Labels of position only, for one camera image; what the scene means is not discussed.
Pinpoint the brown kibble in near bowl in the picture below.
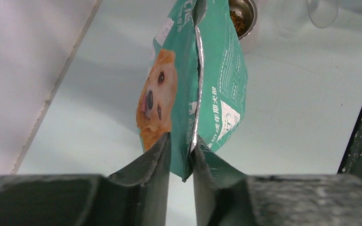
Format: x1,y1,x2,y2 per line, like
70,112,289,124
230,11,248,37

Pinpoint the white double bowl stand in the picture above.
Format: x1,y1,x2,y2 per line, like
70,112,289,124
239,0,308,54

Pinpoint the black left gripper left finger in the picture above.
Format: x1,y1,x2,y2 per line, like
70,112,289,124
0,132,171,226

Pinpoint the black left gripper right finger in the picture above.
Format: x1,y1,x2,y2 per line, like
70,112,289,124
192,136,362,226

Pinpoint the aluminium frame rail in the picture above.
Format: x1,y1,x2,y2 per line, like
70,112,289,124
10,0,103,174

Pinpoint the green pet food bag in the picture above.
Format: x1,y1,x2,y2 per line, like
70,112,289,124
136,0,248,180

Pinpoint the steel bowl near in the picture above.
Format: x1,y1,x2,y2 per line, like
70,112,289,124
228,0,258,40

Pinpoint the clear plastic scoop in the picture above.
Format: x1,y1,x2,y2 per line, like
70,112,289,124
307,0,338,29

